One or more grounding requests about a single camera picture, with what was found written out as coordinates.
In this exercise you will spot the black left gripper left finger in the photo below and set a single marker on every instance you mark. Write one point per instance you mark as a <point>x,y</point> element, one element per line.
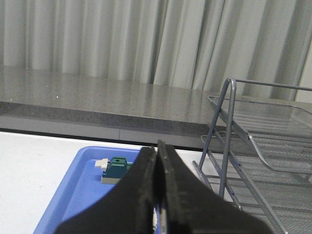
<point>126,209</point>

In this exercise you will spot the green and beige switch block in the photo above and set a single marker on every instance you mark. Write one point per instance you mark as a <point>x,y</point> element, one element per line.
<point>113,170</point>

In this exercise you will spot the grey stone counter ledge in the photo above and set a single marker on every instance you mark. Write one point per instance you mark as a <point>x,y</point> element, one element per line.
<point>51,103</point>

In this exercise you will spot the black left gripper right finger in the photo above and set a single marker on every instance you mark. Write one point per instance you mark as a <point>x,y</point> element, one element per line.
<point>191,207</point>

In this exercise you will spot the blue plastic tray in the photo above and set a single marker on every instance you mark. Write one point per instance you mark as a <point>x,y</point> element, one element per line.
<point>81,186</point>

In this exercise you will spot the grey metal rack frame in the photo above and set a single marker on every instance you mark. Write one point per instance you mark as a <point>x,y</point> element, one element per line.
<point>213,165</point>

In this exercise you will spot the mesh tray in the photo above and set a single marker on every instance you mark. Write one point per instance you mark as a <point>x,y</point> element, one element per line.
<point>280,164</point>
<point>289,197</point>
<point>255,116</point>

